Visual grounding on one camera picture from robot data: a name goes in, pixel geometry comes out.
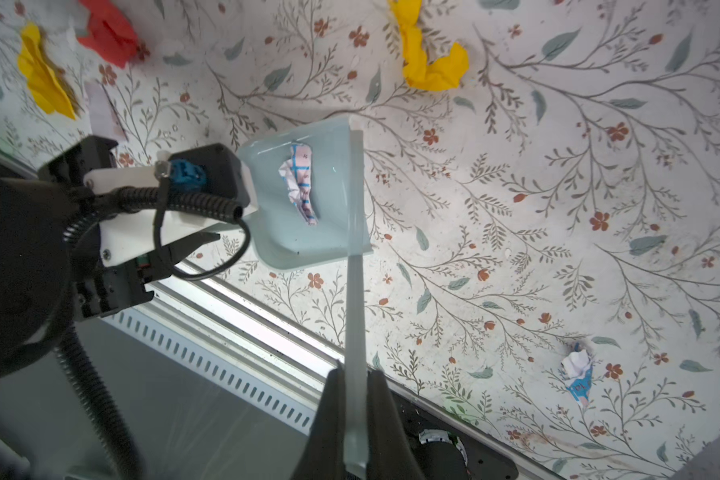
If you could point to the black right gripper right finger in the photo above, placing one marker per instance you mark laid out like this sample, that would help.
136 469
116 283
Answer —
390 455

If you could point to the light blue plastic dustpan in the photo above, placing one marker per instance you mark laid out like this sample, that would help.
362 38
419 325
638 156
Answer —
281 238

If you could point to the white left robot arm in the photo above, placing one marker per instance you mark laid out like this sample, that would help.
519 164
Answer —
36 302

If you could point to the yellow paper scrap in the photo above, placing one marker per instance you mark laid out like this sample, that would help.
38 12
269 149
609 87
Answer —
419 71
44 86

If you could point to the white pink scrap near yellow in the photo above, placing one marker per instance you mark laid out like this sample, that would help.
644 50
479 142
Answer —
103 119

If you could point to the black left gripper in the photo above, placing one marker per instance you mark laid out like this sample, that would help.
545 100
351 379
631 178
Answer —
133 226

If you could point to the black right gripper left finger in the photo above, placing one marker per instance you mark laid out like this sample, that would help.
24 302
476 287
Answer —
323 456

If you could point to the red paper scrap small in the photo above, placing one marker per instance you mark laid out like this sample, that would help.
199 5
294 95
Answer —
109 33

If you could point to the yellow paper scrap middle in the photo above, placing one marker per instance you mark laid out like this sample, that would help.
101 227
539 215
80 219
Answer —
44 86

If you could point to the blue white scrap right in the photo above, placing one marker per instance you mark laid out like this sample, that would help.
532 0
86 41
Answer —
577 368

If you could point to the yellow paper scrap far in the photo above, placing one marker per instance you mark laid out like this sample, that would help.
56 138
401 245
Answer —
419 71

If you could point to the pink white paper scrap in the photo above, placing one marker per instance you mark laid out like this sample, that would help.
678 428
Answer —
296 173

